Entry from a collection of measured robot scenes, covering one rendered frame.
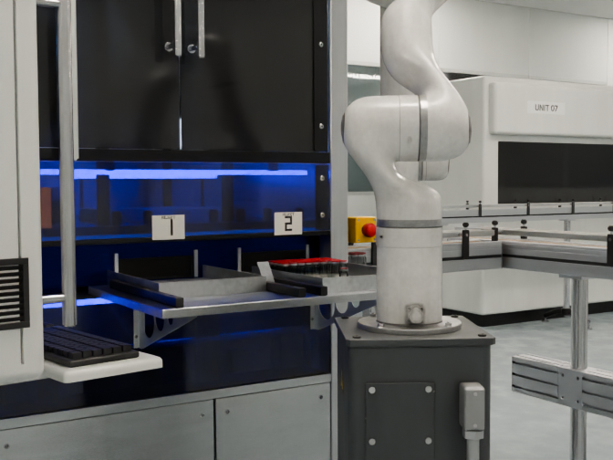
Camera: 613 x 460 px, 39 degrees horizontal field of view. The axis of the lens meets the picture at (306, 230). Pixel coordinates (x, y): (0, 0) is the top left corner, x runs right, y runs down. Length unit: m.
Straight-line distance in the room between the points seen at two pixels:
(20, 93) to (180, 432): 1.06
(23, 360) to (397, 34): 0.89
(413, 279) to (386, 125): 0.28
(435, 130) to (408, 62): 0.16
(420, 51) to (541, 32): 8.07
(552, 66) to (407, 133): 8.25
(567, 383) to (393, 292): 1.36
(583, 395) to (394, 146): 1.45
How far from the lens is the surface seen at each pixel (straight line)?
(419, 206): 1.55
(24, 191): 1.50
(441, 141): 1.55
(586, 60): 10.16
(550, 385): 2.90
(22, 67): 1.51
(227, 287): 1.94
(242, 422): 2.32
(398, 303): 1.56
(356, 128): 1.55
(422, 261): 1.55
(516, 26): 9.45
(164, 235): 2.15
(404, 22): 1.69
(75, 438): 2.16
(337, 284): 1.95
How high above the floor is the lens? 1.12
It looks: 3 degrees down
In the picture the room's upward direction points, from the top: straight up
